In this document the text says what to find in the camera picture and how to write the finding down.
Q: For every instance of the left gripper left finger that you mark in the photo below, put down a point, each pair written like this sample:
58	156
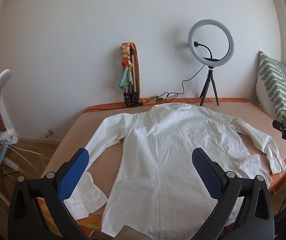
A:
70	173

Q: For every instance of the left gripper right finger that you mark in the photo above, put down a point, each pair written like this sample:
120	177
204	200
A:
212	175

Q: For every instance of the green white patterned pillow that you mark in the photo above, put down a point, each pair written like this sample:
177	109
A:
271	87

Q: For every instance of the white clip-on desk lamp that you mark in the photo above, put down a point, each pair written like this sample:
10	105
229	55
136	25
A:
9	134

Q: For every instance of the folded silver tripod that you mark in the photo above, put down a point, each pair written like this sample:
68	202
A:
131	94

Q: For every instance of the colourful patterned scarf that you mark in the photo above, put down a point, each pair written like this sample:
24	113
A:
126	64

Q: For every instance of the white ring light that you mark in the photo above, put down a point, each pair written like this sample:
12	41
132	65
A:
211	43

